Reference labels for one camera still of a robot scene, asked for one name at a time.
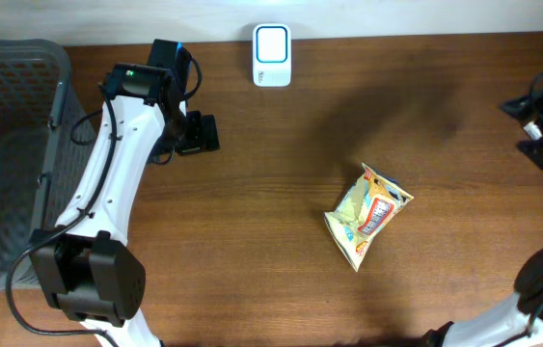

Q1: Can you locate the yellow chips bag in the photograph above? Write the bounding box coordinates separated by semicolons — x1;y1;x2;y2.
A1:
324;163;414;272

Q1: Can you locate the orange tissue pack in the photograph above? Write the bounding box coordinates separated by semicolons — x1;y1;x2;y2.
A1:
523;121;543;141

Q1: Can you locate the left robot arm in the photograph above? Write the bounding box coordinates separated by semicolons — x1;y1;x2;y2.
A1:
24;40;220;346

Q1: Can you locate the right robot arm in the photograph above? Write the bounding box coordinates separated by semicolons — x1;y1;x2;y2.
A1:
419;89;543;347

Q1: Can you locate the white barcode scanner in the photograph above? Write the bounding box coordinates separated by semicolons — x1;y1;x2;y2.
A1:
252;23;292;88

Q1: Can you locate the grey plastic basket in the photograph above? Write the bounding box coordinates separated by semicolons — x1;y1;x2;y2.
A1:
0;40;96;291

